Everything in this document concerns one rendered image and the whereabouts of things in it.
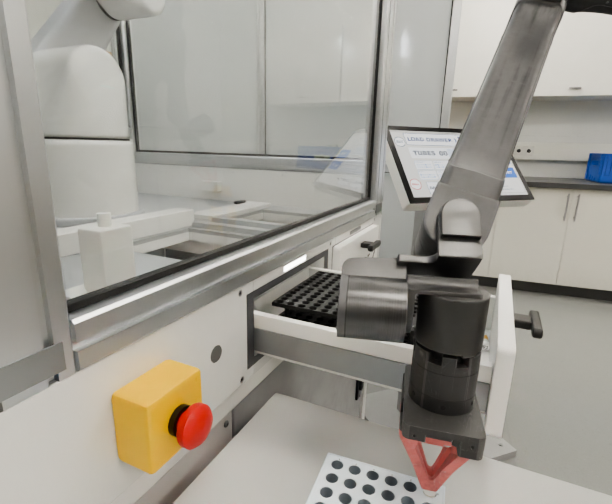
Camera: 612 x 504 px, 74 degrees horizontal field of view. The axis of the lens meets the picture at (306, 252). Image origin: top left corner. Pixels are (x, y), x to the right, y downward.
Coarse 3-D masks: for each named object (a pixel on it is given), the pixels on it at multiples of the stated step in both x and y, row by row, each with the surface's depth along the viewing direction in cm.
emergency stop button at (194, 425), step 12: (192, 408) 36; (204, 408) 37; (180, 420) 36; (192, 420) 36; (204, 420) 37; (180, 432) 35; (192, 432) 35; (204, 432) 37; (180, 444) 36; (192, 444) 36
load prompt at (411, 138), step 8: (408, 136) 137; (416, 136) 138; (424, 136) 139; (432, 136) 141; (440, 136) 142; (448, 136) 143; (456, 136) 144; (408, 144) 135; (416, 144) 136; (424, 144) 138; (432, 144) 139; (440, 144) 140; (448, 144) 141
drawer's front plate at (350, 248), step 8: (360, 232) 96; (368, 232) 98; (376, 232) 105; (344, 240) 88; (352, 240) 88; (360, 240) 93; (368, 240) 99; (336, 248) 82; (344, 248) 84; (352, 248) 88; (360, 248) 94; (376, 248) 108; (336, 256) 82; (344, 256) 84; (352, 256) 89; (360, 256) 95; (376, 256) 109; (336, 264) 83
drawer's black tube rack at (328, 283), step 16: (320, 272) 75; (304, 288) 66; (320, 288) 66; (336, 288) 66; (272, 304) 60; (288, 304) 60; (304, 304) 59; (320, 304) 60; (336, 304) 60; (416, 304) 61; (304, 320) 61; (320, 320) 62; (336, 320) 61
